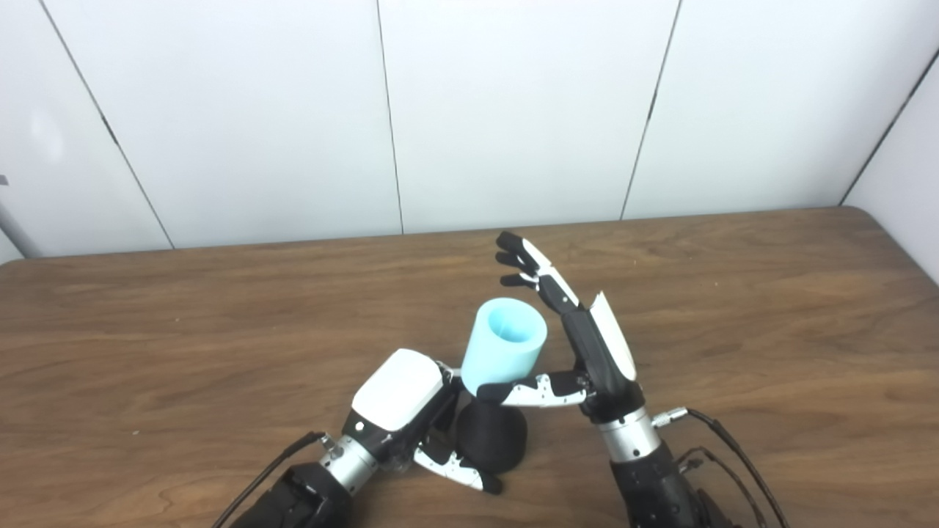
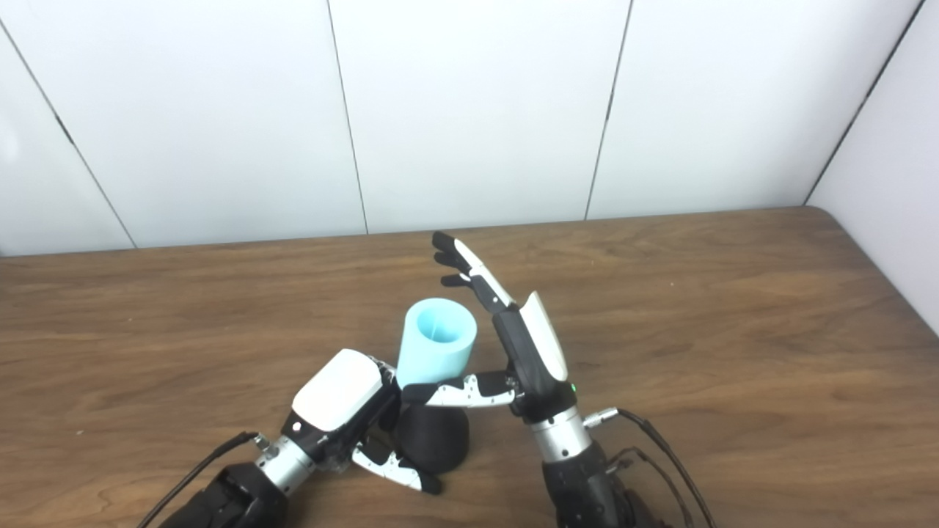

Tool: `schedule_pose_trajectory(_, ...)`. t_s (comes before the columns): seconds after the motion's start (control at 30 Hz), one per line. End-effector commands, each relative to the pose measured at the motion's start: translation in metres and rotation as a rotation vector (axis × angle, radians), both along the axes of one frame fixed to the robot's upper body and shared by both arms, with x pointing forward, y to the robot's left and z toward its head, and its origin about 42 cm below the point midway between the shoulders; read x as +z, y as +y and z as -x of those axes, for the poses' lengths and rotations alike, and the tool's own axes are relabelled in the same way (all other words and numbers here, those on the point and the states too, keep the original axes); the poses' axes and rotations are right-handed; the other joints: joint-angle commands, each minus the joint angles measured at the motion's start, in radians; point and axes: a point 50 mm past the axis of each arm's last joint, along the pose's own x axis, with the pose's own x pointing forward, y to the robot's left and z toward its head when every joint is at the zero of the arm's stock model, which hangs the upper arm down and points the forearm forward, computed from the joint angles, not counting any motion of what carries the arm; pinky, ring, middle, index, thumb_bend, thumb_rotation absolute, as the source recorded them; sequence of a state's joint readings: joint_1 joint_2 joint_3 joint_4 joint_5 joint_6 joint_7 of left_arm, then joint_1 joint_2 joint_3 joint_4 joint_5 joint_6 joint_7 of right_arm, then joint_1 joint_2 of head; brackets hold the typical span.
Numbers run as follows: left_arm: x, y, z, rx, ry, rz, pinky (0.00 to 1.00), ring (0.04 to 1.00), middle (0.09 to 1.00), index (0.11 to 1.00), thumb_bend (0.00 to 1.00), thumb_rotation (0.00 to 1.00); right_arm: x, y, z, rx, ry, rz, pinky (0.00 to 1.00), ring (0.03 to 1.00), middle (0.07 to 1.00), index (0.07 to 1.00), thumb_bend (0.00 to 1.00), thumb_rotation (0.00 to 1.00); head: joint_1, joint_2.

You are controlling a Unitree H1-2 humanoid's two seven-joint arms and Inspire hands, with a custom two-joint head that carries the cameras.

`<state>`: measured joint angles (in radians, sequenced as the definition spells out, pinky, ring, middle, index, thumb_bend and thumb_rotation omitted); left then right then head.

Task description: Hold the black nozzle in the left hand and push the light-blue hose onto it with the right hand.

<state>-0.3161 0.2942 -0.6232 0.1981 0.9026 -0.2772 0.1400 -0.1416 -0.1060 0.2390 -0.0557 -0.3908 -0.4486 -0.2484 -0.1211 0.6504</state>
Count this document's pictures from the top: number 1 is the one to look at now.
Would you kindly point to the white and black left hand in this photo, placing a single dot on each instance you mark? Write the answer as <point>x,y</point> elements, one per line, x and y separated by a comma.
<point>400,389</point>

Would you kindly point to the white and black right hand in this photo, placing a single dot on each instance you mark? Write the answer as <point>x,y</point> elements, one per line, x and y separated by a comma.
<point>605,359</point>

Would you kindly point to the black flared nozzle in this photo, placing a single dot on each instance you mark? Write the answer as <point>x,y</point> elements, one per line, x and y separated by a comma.
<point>491,440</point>

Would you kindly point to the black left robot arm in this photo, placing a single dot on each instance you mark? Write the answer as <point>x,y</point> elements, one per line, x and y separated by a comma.
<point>301,499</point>

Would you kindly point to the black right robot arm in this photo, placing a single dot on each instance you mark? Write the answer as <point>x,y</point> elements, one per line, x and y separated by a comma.
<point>653,484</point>

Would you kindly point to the grey wall corner post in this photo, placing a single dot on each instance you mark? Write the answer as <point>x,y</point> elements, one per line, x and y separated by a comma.
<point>15,231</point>

